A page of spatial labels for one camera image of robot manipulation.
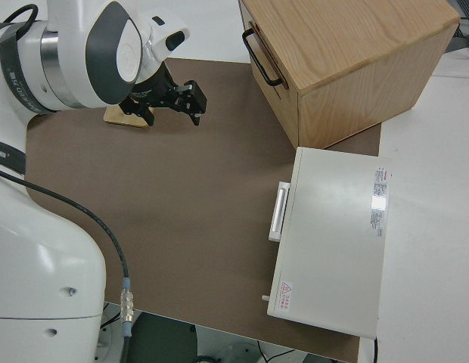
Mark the wooden mug rack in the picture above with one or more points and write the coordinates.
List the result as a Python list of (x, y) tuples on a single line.
[(117, 118)]

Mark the brown table mat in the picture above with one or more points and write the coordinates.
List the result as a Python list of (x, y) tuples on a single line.
[(181, 196)]

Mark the white toaster oven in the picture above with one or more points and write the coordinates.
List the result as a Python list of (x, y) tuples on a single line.
[(329, 242)]

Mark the large wooden box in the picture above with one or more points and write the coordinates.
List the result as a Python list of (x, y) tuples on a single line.
[(351, 64)]

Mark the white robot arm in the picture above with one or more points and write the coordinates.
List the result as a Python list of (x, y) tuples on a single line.
[(38, 68)]

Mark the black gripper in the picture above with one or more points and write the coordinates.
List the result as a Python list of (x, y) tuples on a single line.
[(160, 92)]

